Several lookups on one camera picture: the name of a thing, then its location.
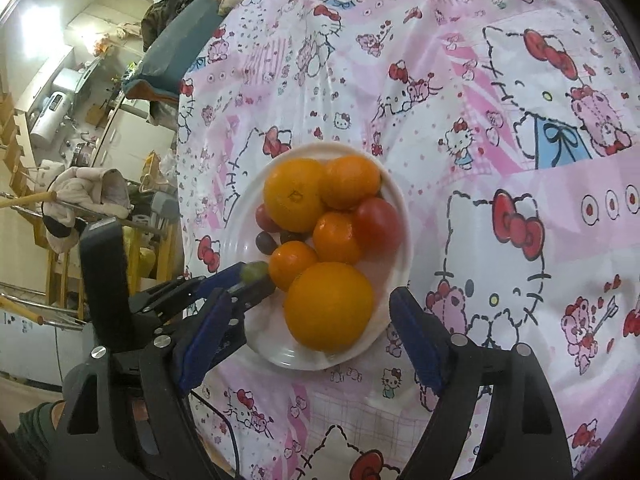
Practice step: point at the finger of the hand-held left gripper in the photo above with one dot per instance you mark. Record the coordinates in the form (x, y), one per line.
(255, 290)
(225, 275)

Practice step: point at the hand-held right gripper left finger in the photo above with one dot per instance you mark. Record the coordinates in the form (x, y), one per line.
(200, 347)

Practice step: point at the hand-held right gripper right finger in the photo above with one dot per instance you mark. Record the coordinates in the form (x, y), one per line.
(417, 345)

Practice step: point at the green grape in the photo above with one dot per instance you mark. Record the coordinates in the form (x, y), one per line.
(254, 271)

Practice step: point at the white heart-shaped plate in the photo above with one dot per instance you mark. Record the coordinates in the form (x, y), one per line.
(265, 332)

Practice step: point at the dark purple grape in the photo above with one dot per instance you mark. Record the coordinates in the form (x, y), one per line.
(265, 242)
(291, 236)

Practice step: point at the red grape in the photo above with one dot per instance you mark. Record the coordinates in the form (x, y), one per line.
(262, 217)

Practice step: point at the large round orange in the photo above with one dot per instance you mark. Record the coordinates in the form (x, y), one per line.
(327, 305)

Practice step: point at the red tomato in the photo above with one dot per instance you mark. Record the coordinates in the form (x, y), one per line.
(380, 227)

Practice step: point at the person's left forearm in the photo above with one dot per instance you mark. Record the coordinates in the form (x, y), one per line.
(37, 425)

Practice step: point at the yellow plush toy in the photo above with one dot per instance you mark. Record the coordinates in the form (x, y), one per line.
(145, 260)

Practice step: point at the black and white cloth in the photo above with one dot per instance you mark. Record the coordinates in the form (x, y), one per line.
(60, 232)

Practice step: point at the beige jacket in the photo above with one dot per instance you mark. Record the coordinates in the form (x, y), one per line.
(85, 187)

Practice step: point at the large light orange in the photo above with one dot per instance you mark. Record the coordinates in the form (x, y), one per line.
(295, 200)

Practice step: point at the wooden pole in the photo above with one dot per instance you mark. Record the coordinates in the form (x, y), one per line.
(20, 201)

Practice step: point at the small deep orange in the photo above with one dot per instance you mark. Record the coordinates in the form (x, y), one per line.
(350, 182)

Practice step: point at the white water heater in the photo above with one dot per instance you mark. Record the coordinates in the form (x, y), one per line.
(50, 115)

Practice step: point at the teal cushion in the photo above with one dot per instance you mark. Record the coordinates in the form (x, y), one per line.
(170, 55)

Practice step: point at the pink cartoon printed blanket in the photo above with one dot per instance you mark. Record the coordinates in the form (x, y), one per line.
(450, 85)

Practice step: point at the camouflage cloth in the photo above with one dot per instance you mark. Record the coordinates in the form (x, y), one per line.
(162, 10)

